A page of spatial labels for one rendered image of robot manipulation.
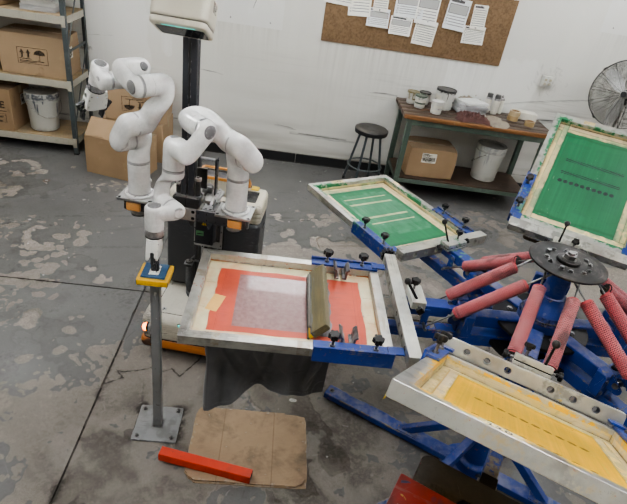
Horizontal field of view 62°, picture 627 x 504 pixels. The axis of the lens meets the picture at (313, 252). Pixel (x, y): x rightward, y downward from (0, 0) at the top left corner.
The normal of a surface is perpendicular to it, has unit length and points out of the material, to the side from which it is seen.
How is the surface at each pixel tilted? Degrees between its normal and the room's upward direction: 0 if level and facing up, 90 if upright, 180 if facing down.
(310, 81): 90
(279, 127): 90
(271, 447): 0
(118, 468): 0
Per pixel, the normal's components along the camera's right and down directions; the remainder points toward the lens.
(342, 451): 0.15, -0.84
